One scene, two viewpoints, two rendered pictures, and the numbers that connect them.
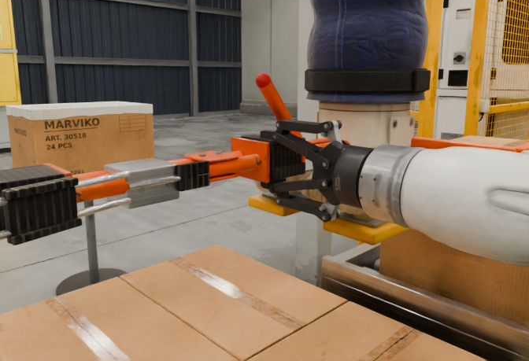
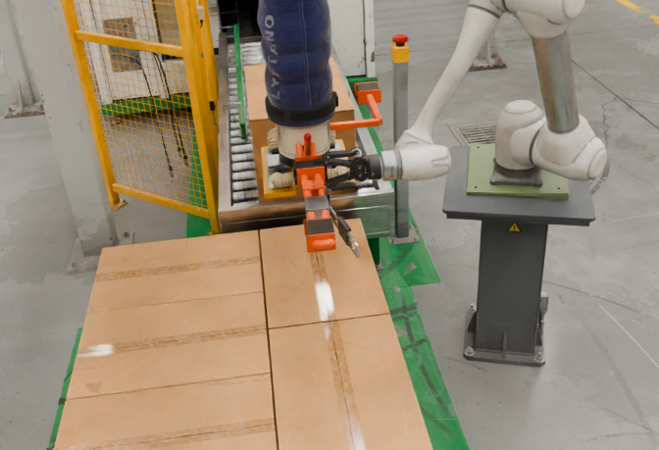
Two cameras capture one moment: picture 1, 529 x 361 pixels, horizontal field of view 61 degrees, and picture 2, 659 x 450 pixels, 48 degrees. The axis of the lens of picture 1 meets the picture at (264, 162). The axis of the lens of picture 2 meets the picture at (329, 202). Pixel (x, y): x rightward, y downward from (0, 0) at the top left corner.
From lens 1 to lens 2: 1.85 m
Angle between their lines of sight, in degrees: 52
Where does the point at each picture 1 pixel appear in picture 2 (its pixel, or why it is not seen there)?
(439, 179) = (416, 163)
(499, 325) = (350, 197)
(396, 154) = (393, 157)
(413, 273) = not seen: hidden behind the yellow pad
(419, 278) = not seen: hidden behind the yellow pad
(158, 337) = (202, 315)
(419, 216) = (410, 175)
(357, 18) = (315, 81)
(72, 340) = (158, 351)
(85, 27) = not seen: outside the picture
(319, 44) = (293, 97)
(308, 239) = (90, 206)
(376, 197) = (392, 174)
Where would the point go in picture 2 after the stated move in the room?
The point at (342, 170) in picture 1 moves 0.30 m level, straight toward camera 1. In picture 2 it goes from (374, 169) to (455, 203)
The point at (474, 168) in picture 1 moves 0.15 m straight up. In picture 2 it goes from (425, 156) to (425, 108)
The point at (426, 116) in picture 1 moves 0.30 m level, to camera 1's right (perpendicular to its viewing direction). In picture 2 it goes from (192, 53) to (237, 33)
